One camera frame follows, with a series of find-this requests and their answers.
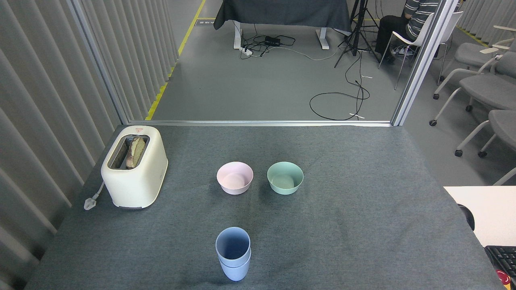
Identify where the light blue cup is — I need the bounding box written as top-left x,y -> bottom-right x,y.
218,249 -> 251,281
215,227 -> 251,261

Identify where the pink bowl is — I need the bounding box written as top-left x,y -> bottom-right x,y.
216,162 -> 254,195

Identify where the green bowl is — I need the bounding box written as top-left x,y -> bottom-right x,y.
267,162 -> 304,195

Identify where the bread slice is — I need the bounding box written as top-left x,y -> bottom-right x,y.
125,136 -> 146,169

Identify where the cream white toaster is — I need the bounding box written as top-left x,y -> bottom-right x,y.
101,125 -> 168,209

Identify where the table with dark cloth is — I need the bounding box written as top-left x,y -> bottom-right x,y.
213,0 -> 352,50

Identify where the black tripod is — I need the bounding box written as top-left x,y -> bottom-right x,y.
334,0 -> 381,68

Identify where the white chair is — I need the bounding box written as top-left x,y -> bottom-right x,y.
378,11 -> 464,90

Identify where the person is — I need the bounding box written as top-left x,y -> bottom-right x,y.
375,0 -> 440,63

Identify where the black round object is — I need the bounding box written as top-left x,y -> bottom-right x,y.
458,204 -> 475,231

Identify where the grey wheeled chair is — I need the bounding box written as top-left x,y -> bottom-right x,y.
455,110 -> 516,158
429,52 -> 516,126
433,25 -> 516,100

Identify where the white desk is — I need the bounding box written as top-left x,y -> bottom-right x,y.
443,186 -> 516,247

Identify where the black keyboard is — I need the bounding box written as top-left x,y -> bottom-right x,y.
484,245 -> 516,278

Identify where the red round item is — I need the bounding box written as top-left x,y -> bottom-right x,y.
496,269 -> 512,288

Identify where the silver frame rail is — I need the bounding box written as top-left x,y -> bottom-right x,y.
128,120 -> 393,128

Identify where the black looped floor cable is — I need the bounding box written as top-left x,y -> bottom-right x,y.
309,50 -> 370,121

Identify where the white floor cable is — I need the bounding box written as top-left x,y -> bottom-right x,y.
278,46 -> 343,61

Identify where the silver frame post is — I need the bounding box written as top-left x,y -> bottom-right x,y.
391,0 -> 460,126
67,0 -> 130,125

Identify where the white toaster plug cable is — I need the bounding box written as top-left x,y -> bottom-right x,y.
84,181 -> 106,211

